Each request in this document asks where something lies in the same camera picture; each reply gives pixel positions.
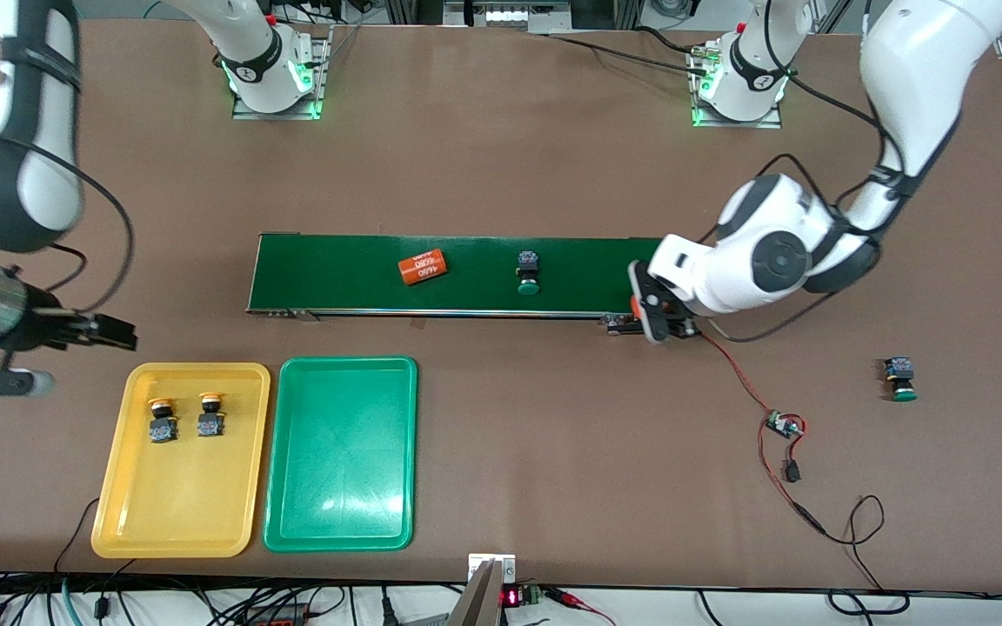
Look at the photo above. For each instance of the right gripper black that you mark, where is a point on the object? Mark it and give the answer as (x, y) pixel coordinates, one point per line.
(47, 327)

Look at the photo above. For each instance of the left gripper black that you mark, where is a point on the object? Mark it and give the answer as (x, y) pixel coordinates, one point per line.
(676, 322)

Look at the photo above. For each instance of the yellow push button switch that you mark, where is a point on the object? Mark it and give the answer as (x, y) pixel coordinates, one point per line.
(162, 428)
(210, 423)

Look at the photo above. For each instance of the green push button switch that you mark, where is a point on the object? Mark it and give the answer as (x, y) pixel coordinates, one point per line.
(899, 374)
(528, 261)

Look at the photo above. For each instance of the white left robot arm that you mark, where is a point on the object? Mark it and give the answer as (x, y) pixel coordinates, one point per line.
(771, 252)

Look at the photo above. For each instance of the green conveyor belt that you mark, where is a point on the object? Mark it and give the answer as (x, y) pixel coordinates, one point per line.
(597, 278)

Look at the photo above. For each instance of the small motor controller board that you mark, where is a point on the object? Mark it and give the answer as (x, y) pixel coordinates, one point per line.
(784, 425)

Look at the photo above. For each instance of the yellow plastic tray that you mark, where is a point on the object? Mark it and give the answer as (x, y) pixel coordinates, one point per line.
(179, 496)

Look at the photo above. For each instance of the green plastic tray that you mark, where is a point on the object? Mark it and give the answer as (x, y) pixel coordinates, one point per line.
(340, 456)

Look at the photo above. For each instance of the red clip lead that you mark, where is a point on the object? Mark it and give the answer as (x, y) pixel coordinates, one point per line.
(572, 599)

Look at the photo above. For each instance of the red digit display module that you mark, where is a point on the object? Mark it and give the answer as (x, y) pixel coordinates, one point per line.
(511, 597)

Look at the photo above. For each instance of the black red power strip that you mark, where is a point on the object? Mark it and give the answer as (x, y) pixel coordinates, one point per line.
(279, 616)

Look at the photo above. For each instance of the grey metal bar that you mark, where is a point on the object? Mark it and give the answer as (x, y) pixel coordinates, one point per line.
(475, 604)

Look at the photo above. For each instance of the white device with ports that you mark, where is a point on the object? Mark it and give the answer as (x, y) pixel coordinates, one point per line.
(505, 16)

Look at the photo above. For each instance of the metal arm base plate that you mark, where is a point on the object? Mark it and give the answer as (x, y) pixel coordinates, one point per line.
(275, 114)
(736, 123)

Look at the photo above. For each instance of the small metal bracket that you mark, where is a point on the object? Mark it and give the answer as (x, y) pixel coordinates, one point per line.
(505, 567)

